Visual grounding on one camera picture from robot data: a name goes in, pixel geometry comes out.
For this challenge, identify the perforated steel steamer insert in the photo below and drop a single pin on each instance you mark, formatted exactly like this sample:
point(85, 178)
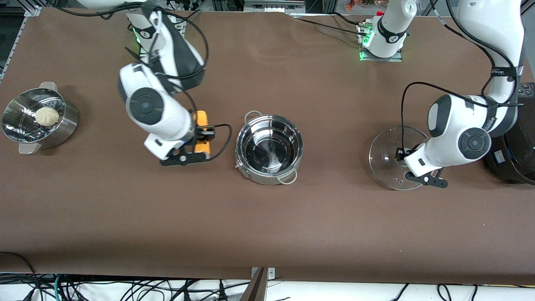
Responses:
point(21, 125)

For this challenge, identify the white steamed bun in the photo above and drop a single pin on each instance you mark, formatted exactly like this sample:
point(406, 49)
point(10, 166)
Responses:
point(47, 116)

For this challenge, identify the aluminium frame rail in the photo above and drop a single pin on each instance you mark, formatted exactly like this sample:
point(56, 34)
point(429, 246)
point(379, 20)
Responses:
point(31, 11)

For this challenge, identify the steel steamer pot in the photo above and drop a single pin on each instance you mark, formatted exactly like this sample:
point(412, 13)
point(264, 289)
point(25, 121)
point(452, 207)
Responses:
point(69, 125)

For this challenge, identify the grey socket box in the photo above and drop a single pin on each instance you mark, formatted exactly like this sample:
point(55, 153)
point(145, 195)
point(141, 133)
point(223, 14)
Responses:
point(273, 6)

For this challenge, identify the dark table post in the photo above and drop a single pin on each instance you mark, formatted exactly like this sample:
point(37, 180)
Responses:
point(256, 288)

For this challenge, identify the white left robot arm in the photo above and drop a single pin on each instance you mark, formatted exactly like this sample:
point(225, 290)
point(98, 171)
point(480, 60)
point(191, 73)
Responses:
point(455, 121)

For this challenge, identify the brown table cover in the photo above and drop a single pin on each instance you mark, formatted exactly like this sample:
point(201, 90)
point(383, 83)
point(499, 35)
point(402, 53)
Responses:
point(125, 217)

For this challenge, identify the yellow corn cob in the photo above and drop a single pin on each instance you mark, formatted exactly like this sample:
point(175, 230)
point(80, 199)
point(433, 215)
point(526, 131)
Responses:
point(202, 119)

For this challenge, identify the black round appliance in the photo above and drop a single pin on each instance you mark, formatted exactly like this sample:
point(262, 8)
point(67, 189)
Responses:
point(514, 163)

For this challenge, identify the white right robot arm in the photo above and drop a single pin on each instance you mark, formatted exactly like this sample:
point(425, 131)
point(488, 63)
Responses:
point(167, 121)

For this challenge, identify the metal table bracket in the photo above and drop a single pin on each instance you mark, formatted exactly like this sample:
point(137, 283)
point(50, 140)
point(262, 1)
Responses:
point(271, 273)

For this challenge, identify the glass pot lid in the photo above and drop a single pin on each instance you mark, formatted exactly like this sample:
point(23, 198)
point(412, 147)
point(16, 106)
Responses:
point(384, 167)

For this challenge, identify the steel electric cooking pot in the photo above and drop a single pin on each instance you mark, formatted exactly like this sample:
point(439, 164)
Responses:
point(269, 146)

